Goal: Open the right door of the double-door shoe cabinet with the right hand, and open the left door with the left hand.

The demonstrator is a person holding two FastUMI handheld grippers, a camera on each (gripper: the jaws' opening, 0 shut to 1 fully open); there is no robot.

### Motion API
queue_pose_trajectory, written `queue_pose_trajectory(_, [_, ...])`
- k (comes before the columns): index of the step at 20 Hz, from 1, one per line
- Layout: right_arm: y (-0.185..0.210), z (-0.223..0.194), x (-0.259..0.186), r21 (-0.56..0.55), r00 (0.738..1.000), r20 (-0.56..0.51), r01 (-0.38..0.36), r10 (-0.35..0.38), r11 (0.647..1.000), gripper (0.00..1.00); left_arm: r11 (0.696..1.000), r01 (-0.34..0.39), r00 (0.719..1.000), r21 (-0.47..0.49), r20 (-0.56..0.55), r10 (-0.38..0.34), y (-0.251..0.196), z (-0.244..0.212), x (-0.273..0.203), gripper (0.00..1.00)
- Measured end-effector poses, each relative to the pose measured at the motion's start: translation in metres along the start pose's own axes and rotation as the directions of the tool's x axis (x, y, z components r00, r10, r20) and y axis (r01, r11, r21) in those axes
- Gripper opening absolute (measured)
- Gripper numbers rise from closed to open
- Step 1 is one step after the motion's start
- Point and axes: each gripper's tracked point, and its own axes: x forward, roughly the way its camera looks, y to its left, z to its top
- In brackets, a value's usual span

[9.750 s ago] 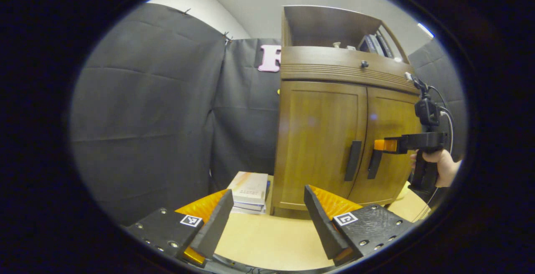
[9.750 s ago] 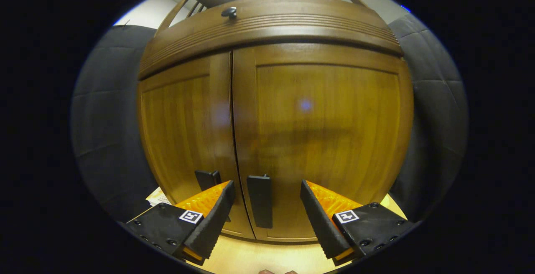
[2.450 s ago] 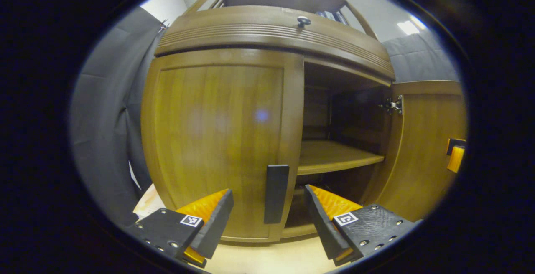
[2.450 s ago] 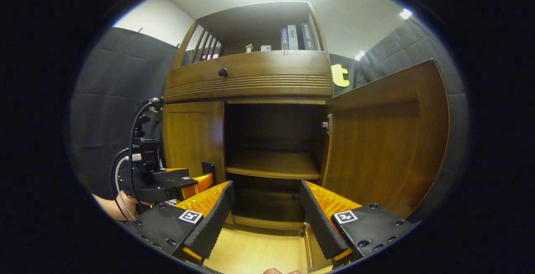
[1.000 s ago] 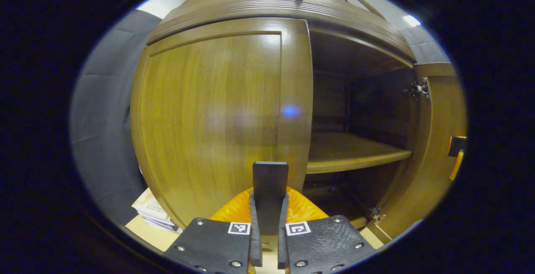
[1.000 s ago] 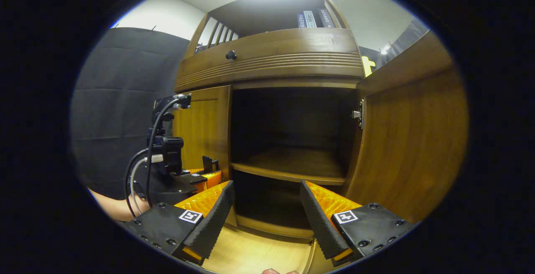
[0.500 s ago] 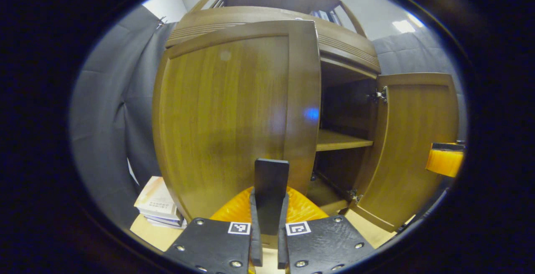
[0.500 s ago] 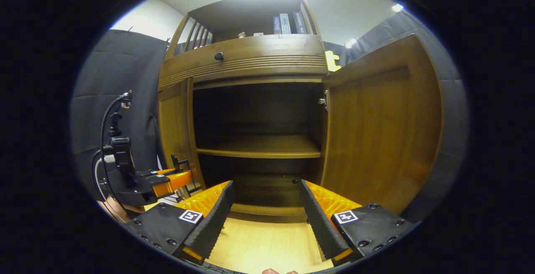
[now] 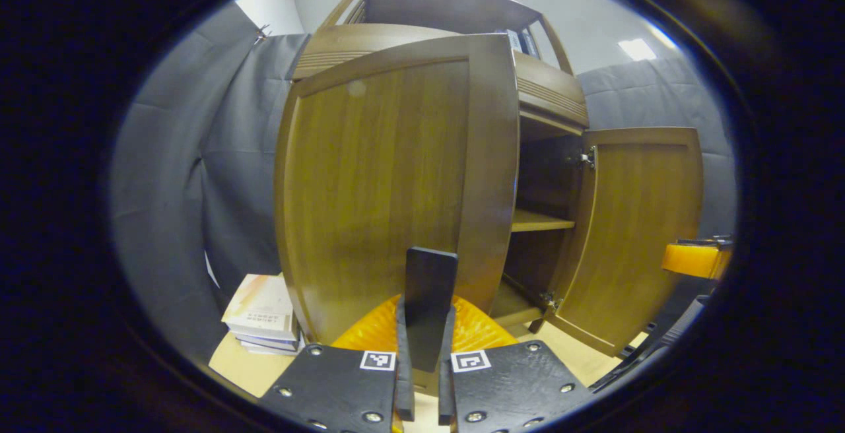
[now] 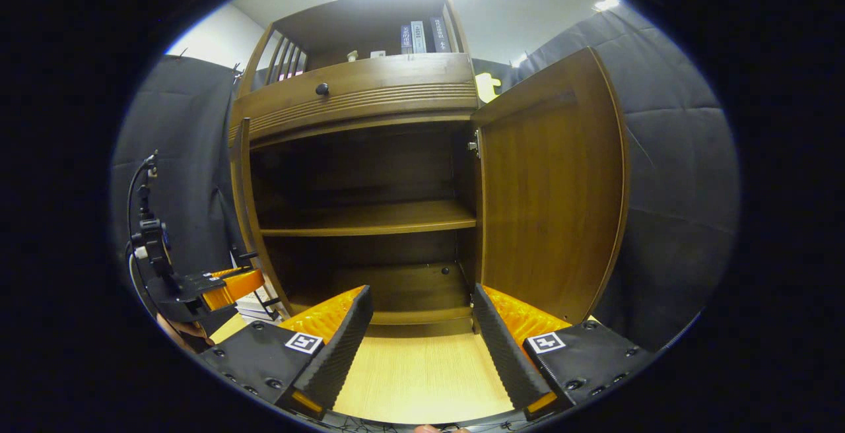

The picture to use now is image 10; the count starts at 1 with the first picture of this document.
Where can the wooden cabinet door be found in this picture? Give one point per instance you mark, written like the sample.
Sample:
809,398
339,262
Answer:
554,189
241,175

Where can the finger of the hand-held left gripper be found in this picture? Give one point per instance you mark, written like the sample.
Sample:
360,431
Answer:
237,284

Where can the dark grey book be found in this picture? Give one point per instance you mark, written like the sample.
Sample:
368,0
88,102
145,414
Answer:
440,34

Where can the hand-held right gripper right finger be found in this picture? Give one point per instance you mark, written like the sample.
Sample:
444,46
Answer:
507,360

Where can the dark blue book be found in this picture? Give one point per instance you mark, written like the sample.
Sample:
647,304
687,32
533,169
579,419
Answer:
406,39

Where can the small ceiling light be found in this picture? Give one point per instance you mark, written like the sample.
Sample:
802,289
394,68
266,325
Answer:
607,2

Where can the wooden drawer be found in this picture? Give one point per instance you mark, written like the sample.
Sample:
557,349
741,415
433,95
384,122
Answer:
396,80

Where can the stack of white books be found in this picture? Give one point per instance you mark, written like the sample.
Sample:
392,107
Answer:
247,303

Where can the wooden double-door shoe cabinet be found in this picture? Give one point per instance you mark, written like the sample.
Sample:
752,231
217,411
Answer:
396,288

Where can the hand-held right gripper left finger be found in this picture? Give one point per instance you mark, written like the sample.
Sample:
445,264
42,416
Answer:
338,354

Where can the metal door hinge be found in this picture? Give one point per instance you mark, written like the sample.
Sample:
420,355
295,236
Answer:
474,144

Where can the wooden inner shelf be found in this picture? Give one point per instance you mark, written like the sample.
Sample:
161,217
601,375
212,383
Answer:
370,218

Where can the black backdrop cloth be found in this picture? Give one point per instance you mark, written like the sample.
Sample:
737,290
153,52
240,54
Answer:
673,189

